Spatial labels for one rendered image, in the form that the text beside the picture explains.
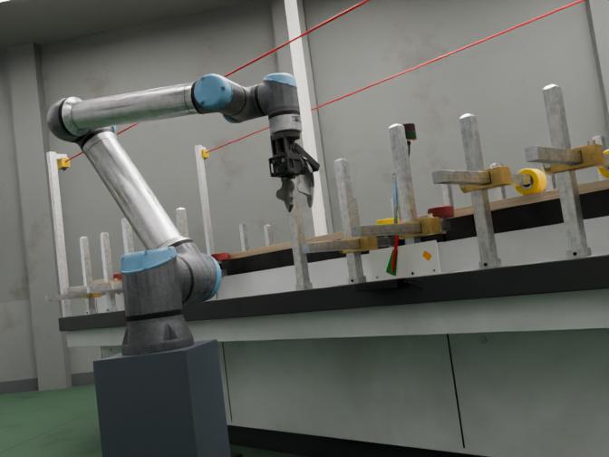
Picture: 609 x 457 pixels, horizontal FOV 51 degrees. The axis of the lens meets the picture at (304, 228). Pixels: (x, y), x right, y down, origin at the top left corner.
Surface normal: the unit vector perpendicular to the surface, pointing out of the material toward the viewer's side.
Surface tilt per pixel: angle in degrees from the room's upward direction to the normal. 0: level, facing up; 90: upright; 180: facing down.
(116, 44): 90
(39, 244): 90
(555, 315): 90
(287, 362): 90
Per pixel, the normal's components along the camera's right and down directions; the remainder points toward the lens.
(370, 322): -0.72, 0.04
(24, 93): -0.18, -0.06
